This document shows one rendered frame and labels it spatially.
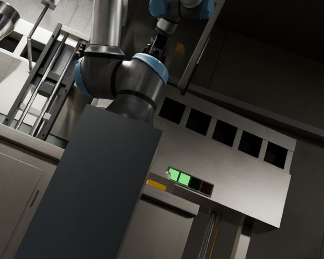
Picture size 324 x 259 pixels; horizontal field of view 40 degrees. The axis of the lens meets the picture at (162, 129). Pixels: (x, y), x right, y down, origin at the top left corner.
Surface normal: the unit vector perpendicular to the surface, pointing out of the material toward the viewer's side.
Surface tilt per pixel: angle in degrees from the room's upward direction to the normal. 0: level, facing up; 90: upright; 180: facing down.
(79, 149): 90
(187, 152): 90
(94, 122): 90
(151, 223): 90
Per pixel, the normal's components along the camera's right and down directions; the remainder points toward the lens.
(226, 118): 0.24, -0.35
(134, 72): -0.29, -0.51
